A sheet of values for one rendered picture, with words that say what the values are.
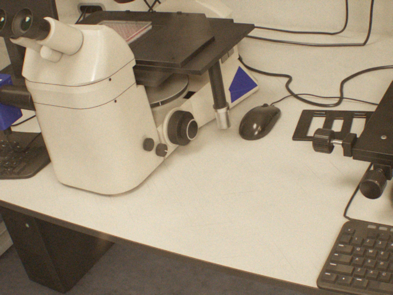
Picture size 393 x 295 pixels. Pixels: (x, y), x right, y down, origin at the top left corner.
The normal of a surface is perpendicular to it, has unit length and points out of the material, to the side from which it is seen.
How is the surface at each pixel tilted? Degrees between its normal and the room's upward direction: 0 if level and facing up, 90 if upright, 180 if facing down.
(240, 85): 49
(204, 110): 90
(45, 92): 90
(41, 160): 5
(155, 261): 0
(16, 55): 90
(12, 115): 90
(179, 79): 0
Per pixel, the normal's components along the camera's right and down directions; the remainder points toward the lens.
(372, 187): -0.50, 0.52
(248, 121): -0.43, -0.41
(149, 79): -0.17, -0.84
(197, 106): 0.65, 0.29
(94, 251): 0.85, 0.14
